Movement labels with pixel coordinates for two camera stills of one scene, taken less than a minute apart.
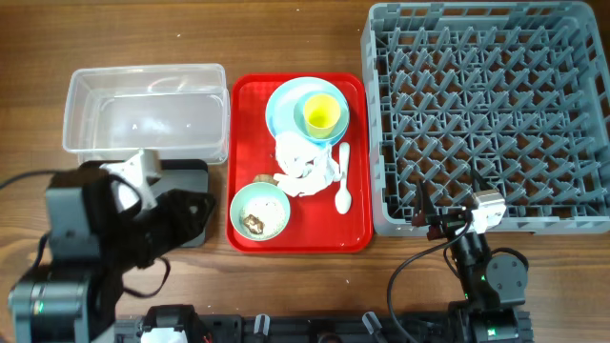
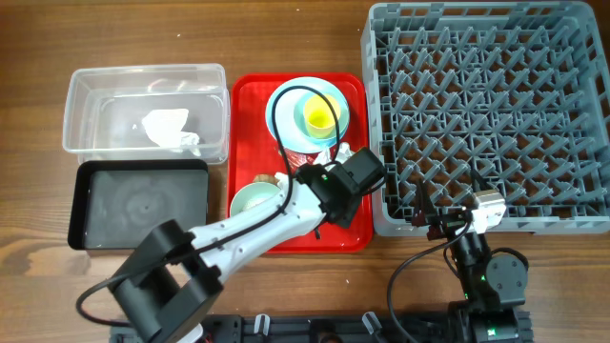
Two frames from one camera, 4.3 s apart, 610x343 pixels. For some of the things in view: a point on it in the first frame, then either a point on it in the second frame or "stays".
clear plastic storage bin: [179, 111] stays
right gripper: [429, 216] stays
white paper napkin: [306, 166] to [164, 126]
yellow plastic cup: [321, 113] stays
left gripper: [178, 226] to [345, 219]
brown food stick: [268, 178] stays
